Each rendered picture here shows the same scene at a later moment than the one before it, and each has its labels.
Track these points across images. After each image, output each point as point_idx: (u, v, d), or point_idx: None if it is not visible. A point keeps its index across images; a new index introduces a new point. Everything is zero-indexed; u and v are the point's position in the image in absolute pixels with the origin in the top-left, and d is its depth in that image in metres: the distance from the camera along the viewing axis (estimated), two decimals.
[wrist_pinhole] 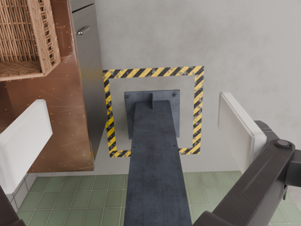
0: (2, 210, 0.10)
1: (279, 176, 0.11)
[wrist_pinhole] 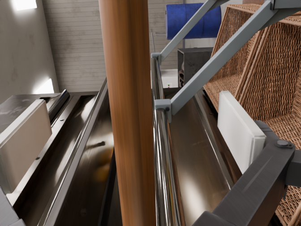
0: (2, 210, 0.10)
1: (279, 176, 0.11)
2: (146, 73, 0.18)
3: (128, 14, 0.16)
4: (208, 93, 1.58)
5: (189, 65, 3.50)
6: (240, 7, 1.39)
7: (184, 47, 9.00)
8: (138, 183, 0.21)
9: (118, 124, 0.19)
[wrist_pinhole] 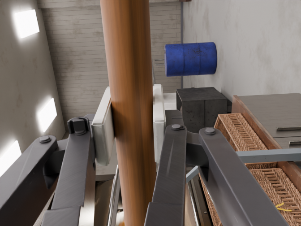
0: (76, 190, 0.11)
1: (186, 153, 0.13)
2: (148, 72, 0.18)
3: (130, 14, 0.16)
4: (203, 185, 1.86)
5: (187, 112, 3.78)
6: (229, 124, 1.67)
7: None
8: (140, 182, 0.21)
9: (120, 123, 0.19)
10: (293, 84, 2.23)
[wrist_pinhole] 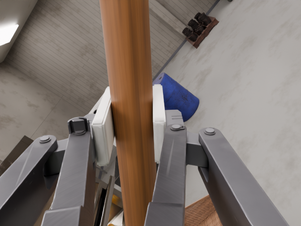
0: (76, 190, 0.11)
1: (186, 153, 0.13)
2: (147, 74, 0.18)
3: (129, 15, 0.16)
4: None
5: None
6: None
7: None
8: (140, 183, 0.21)
9: (120, 125, 0.19)
10: None
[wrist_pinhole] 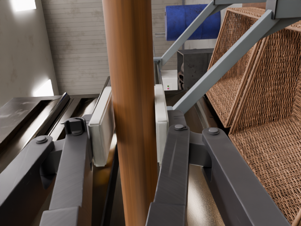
0: (74, 190, 0.11)
1: (188, 154, 0.13)
2: (149, 73, 0.18)
3: (131, 14, 0.16)
4: (208, 95, 1.58)
5: (188, 67, 3.51)
6: (240, 10, 1.40)
7: (183, 48, 9.01)
8: (141, 183, 0.21)
9: (122, 124, 0.19)
10: None
